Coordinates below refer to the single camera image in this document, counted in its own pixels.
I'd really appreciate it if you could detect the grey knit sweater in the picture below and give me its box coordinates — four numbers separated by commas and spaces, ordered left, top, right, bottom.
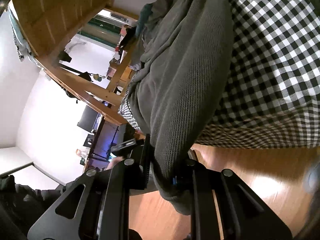
127, 0, 233, 215

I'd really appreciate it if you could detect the dark desk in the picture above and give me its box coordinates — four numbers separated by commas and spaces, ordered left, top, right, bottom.
84, 118, 123, 172

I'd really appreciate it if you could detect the black monitor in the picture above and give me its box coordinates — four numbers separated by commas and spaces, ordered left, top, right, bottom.
77, 106, 100, 133

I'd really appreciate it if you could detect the black white checkered bedsheet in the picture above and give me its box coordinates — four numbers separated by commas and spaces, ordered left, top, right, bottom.
118, 0, 319, 148

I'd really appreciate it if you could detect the white air conditioner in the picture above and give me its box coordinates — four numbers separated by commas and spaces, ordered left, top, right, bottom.
110, 12, 137, 27

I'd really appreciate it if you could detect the teal pillow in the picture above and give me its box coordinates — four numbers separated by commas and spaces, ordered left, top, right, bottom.
135, 3, 153, 37

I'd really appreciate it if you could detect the grey-green jacket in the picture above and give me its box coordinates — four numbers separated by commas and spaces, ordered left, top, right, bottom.
130, 0, 176, 72

